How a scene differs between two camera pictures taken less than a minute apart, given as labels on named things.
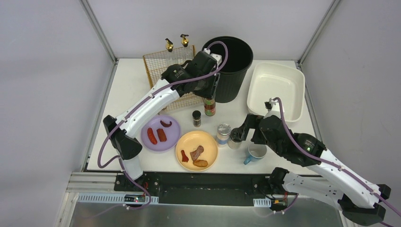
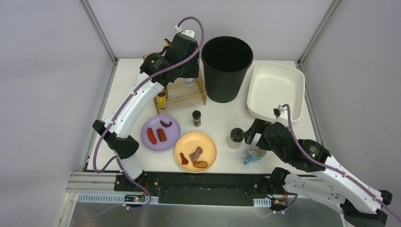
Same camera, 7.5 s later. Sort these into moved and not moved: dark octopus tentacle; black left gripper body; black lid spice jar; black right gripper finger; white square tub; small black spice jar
Moved: black right gripper finger; black left gripper body
Not moved: black lid spice jar; white square tub; dark octopus tentacle; small black spice jar
